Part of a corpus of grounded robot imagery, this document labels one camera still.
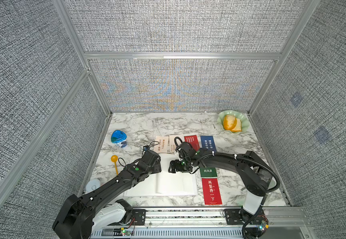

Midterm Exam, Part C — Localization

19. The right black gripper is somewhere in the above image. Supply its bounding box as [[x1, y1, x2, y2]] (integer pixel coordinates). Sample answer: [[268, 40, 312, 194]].
[[164, 159, 191, 174]]

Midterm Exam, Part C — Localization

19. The white photo album book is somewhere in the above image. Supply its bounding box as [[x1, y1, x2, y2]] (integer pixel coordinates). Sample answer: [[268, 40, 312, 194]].
[[124, 153, 198, 197]]

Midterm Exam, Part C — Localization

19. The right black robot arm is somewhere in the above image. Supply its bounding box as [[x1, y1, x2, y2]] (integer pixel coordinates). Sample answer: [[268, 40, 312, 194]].
[[168, 148, 281, 216]]

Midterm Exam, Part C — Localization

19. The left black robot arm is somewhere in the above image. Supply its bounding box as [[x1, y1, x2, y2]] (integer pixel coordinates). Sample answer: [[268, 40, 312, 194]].
[[52, 150, 161, 239]]

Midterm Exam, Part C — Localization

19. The green card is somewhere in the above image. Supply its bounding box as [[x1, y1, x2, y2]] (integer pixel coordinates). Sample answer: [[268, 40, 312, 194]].
[[199, 167, 218, 178]]

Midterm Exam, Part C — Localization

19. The dark red card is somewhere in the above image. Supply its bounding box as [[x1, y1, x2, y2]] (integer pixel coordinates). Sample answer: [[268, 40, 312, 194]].
[[184, 135, 200, 151]]

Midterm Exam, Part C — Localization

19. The yellow spoon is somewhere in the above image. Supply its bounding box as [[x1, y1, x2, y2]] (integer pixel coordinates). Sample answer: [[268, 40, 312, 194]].
[[111, 155, 119, 175]]

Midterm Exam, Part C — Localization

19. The blue lidded cup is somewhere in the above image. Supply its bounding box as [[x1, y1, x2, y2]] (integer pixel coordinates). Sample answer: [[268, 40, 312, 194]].
[[111, 129, 127, 148]]

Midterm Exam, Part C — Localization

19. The blue card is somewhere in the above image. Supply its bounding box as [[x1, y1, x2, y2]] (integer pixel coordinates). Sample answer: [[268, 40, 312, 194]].
[[200, 135, 217, 152]]

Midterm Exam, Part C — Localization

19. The large red card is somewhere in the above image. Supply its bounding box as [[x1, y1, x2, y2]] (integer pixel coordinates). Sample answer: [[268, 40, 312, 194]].
[[202, 178, 222, 205]]

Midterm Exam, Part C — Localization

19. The bread piece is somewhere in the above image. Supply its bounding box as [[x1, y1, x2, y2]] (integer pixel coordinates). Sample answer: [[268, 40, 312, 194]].
[[223, 115, 242, 132]]

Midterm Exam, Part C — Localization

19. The green glass plate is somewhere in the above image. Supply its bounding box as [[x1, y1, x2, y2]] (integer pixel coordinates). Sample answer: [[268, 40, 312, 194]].
[[217, 110, 250, 133]]

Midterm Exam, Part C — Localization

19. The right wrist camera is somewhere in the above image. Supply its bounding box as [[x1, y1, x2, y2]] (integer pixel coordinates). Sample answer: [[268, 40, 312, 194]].
[[177, 141, 196, 160]]

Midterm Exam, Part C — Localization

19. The aluminium front rail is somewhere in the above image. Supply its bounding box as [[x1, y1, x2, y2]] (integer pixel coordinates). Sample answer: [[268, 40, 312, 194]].
[[88, 207, 317, 239]]

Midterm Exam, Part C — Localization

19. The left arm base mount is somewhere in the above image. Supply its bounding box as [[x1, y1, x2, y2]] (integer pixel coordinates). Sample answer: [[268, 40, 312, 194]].
[[92, 199, 146, 232]]

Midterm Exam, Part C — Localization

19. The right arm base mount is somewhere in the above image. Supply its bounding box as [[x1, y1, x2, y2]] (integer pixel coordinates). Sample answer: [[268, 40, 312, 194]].
[[223, 206, 269, 239]]

